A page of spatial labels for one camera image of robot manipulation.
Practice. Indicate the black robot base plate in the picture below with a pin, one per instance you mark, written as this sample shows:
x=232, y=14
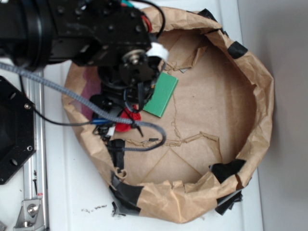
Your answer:
x=17, y=132

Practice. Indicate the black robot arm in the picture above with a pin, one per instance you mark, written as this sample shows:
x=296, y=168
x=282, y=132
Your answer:
x=106, y=34

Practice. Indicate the green rectangular block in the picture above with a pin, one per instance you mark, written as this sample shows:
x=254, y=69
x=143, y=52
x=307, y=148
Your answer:
x=163, y=91

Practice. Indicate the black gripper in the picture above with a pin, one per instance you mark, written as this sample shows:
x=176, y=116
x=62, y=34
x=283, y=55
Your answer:
x=125, y=90

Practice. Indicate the brown paper bag bin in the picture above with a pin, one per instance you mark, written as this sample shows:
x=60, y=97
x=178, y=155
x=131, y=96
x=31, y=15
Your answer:
x=218, y=124

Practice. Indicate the aluminium extrusion rail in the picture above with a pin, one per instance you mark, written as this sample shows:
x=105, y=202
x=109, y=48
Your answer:
x=35, y=169

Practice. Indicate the metal corner bracket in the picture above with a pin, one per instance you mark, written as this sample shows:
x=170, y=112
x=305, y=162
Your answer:
x=30, y=217

